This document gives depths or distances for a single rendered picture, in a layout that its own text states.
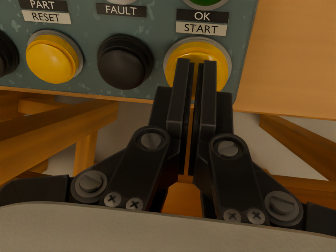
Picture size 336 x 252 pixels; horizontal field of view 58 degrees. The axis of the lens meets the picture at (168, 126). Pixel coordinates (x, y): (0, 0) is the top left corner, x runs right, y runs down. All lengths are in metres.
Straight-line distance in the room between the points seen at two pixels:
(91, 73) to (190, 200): 0.18
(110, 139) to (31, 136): 0.62
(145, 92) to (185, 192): 0.16
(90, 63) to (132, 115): 0.95
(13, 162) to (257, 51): 0.42
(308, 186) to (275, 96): 0.18
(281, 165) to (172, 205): 0.89
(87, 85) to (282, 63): 0.11
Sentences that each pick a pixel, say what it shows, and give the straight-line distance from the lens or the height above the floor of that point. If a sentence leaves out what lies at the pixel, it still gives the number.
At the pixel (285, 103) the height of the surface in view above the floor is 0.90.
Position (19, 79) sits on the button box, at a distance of 0.19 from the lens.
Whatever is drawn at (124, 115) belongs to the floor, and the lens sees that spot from 1.11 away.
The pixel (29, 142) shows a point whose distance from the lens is 0.55.
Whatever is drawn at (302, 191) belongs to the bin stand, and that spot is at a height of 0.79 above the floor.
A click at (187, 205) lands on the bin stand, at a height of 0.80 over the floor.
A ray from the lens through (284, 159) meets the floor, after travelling 1.16.
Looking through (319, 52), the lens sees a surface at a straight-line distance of 0.19.
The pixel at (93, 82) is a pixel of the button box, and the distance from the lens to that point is 0.17.
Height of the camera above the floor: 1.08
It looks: 79 degrees down
